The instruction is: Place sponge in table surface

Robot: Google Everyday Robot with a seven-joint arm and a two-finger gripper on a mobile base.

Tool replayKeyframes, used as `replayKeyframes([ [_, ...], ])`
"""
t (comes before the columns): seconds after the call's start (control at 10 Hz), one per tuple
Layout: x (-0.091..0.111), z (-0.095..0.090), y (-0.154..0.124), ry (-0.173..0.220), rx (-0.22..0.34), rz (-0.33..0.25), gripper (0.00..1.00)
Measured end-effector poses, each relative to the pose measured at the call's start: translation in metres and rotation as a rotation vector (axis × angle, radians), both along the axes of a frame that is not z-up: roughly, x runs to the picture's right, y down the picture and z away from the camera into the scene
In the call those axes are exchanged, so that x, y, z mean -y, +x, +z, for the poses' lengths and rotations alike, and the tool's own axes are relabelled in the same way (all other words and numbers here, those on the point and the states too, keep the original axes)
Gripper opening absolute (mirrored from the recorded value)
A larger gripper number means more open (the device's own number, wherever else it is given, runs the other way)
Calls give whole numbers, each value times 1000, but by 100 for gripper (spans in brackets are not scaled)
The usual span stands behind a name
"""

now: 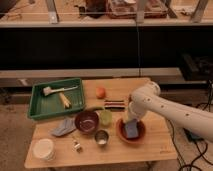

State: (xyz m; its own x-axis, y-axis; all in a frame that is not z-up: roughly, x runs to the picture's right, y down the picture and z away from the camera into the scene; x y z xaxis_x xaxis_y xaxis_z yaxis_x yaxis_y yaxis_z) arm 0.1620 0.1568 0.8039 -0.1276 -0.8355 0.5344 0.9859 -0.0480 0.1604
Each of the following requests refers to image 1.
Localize striped red black block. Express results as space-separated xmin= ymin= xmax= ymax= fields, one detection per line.
xmin=104 ymin=100 xmax=125 ymax=110

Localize yellow corn cob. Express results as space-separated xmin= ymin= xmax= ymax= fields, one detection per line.
xmin=59 ymin=93 xmax=71 ymax=108

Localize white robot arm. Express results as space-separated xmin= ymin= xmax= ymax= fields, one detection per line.
xmin=127 ymin=81 xmax=213 ymax=142

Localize white stacked plates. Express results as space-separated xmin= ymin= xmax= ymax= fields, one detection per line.
xmin=33 ymin=139 xmax=55 ymax=161

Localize orange fruit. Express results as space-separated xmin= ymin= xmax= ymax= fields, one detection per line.
xmin=96 ymin=87 xmax=106 ymax=99

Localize green plastic cup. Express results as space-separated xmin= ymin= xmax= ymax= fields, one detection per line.
xmin=99 ymin=110 xmax=112 ymax=126

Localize orange bowl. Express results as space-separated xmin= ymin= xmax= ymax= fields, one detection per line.
xmin=115 ymin=119 xmax=145 ymax=145

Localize blue sponge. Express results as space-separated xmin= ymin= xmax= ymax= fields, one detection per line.
xmin=124 ymin=120 xmax=139 ymax=139

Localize grey folded cloth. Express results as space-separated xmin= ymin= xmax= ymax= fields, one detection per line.
xmin=51 ymin=118 xmax=76 ymax=137

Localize black floor cables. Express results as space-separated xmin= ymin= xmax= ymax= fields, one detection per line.
xmin=163 ymin=103 xmax=213 ymax=171

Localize blue box on floor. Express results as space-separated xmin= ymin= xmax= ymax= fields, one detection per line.
xmin=184 ymin=129 xmax=203 ymax=142

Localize green plastic tray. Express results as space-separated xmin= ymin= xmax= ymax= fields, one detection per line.
xmin=28 ymin=78 xmax=85 ymax=120

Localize small metal cup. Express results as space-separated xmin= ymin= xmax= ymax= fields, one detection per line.
xmin=95 ymin=130 xmax=109 ymax=146

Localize dark red bowl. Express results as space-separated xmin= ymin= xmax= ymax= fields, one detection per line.
xmin=75 ymin=111 xmax=99 ymax=134

